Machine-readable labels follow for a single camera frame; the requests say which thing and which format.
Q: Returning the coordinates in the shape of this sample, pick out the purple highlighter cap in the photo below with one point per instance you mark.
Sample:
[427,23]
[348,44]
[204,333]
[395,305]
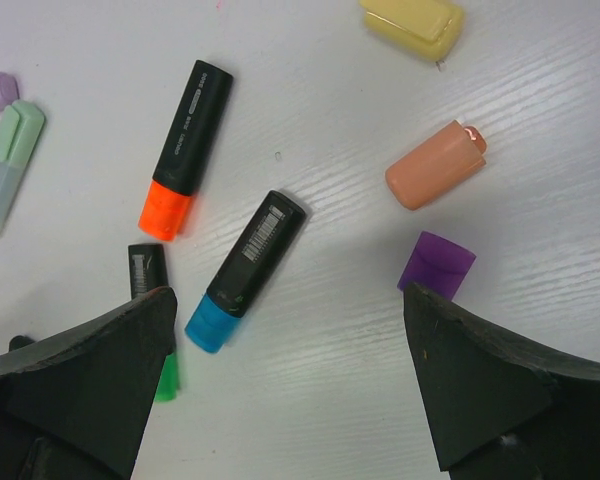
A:
[437,264]

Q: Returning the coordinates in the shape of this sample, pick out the blue black highlighter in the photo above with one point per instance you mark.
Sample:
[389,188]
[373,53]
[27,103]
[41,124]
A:
[245,271]

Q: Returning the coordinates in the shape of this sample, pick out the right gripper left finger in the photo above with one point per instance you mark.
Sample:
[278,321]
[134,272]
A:
[75,405]

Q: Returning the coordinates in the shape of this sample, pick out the green black highlighter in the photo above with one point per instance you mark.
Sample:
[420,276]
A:
[147,271]

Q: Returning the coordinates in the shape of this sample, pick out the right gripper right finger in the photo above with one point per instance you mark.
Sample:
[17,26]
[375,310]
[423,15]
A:
[500,405]

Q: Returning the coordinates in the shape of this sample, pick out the orange black highlighter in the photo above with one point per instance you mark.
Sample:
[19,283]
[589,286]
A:
[184,158]

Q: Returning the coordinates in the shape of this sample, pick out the peach highlighter cap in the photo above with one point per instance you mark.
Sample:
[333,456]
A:
[439,164]

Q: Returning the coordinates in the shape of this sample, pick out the yellow highlighter cap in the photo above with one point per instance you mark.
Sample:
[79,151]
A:
[428,28]

